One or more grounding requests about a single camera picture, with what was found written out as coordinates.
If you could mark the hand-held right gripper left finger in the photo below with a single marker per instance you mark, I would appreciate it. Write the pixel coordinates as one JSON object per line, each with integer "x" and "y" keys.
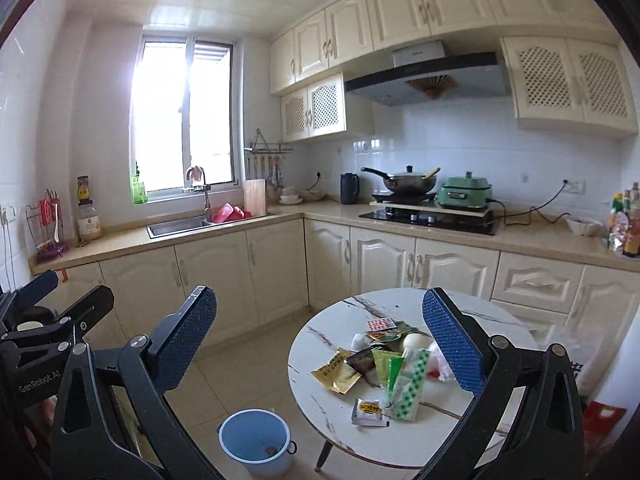
{"x": 187, "y": 340}

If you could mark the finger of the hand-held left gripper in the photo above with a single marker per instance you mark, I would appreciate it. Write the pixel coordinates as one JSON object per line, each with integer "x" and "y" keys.
{"x": 92, "y": 305}
{"x": 37, "y": 287}

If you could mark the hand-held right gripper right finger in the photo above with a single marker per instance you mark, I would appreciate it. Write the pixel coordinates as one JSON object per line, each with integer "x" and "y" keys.
{"x": 452, "y": 345}

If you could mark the clear plastic wrapper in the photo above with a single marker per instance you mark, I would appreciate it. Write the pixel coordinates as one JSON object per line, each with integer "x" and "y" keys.
{"x": 437, "y": 367}

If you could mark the white round bun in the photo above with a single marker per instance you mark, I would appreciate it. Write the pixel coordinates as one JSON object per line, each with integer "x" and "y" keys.
{"x": 416, "y": 342}

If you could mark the dark green foil packet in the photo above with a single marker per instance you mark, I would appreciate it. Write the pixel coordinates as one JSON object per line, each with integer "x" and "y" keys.
{"x": 396, "y": 334}

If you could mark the green white checkered packet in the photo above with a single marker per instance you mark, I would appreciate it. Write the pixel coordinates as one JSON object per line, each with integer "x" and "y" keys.
{"x": 406, "y": 397}

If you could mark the light green packet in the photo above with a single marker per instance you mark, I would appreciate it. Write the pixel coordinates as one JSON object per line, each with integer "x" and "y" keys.
{"x": 382, "y": 365}

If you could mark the red patterned packet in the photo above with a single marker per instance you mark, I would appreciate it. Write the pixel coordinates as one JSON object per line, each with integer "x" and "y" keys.
{"x": 380, "y": 325}

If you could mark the white tissue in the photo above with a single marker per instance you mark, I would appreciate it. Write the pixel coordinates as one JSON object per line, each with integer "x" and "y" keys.
{"x": 361, "y": 342}

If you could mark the dark brown snack wrapper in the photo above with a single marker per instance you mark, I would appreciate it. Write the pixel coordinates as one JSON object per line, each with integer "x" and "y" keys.
{"x": 360, "y": 360}

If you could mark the white packet yellow label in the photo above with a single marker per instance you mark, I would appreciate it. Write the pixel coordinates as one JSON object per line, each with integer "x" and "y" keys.
{"x": 370, "y": 410}

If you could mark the blue plastic bucket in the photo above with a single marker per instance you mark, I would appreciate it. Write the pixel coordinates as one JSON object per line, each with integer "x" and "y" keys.
{"x": 250, "y": 435}

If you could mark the gold foil packet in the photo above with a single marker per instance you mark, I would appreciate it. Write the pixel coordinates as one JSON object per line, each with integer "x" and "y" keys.
{"x": 335, "y": 372}

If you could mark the person's left hand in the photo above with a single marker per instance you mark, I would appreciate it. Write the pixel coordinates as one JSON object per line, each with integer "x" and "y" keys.
{"x": 44, "y": 410}

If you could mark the cream base cabinets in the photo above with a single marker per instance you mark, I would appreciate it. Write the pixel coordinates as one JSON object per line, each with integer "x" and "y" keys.
{"x": 215, "y": 280}

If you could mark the white spoon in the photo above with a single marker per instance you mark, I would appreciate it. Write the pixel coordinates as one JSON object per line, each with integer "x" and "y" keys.
{"x": 56, "y": 220}

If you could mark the glass jar of grains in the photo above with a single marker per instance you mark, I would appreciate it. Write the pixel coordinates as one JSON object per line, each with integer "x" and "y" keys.
{"x": 89, "y": 222}

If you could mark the yellow label bottle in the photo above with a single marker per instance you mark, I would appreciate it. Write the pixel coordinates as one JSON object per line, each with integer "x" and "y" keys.
{"x": 83, "y": 189}

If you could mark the clear plastic bag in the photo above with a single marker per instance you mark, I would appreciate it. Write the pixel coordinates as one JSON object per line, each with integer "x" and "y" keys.
{"x": 560, "y": 330}

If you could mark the steel sink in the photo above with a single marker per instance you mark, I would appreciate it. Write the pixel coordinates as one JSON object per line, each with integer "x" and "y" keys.
{"x": 175, "y": 227}

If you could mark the green plastic bottle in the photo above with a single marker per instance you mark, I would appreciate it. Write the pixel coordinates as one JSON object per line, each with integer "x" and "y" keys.
{"x": 139, "y": 190}

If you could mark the black gas hob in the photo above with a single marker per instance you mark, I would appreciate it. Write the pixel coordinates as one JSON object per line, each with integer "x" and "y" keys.
{"x": 430, "y": 222}

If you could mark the round marble table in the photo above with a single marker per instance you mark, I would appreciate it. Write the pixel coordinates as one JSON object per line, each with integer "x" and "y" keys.
{"x": 325, "y": 375}

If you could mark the red plastic basket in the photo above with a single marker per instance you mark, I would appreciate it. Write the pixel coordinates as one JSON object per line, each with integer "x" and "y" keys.
{"x": 230, "y": 214}

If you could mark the pale wooden board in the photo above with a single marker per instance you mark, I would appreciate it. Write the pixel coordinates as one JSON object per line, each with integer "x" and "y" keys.
{"x": 430, "y": 207}

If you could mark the steel faucet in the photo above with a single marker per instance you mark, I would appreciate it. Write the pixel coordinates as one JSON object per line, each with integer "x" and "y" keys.
{"x": 206, "y": 200}

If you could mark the green electric cooker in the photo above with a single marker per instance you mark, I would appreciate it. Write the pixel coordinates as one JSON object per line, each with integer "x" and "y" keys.
{"x": 465, "y": 192}

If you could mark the black induction cooker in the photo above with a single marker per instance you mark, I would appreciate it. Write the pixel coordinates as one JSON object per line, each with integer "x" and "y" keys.
{"x": 400, "y": 197}

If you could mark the wooden cutting board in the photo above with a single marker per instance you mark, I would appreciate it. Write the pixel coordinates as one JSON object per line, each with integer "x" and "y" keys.
{"x": 255, "y": 197}

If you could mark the red bag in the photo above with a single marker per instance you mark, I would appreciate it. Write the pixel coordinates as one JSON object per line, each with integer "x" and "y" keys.
{"x": 602, "y": 425}

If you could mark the wok with lid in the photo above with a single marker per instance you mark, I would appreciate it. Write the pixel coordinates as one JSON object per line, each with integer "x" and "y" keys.
{"x": 407, "y": 181}

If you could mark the stack of white dishes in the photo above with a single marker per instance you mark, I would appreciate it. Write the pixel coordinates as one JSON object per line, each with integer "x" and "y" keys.
{"x": 290, "y": 196}

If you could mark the white bowl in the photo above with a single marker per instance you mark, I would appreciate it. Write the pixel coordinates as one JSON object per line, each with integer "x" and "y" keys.
{"x": 584, "y": 226}

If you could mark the black electric kettle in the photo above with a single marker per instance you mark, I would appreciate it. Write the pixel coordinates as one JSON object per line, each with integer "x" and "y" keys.
{"x": 349, "y": 189}

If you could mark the kitchen window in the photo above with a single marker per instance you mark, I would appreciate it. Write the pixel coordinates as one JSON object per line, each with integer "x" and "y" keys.
{"x": 165, "y": 120}

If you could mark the cluster of condiment bottles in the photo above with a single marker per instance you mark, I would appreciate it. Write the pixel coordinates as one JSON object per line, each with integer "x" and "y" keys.
{"x": 625, "y": 230}

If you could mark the range hood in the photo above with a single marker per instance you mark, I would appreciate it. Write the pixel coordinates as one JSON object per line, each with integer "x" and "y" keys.
{"x": 450, "y": 82}

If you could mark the small cream lattice cabinet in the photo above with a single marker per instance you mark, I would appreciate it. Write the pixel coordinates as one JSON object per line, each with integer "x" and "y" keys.
{"x": 322, "y": 107}

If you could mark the wide cream lattice cabinet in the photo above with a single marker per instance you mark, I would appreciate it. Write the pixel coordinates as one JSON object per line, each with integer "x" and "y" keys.
{"x": 565, "y": 80}

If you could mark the cream upper cabinet row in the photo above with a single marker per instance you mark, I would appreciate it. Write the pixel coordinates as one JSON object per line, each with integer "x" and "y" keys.
{"x": 390, "y": 10}

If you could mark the white wall socket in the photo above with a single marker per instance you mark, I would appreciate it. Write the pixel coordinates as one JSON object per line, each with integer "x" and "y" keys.
{"x": 6, "y": 213}
{"x": 323, "y": 175}
{"x": 575, "y": 186}

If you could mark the wall utensil rack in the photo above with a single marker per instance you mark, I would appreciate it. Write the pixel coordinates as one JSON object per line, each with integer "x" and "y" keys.
{"x": 267, "y": 150}

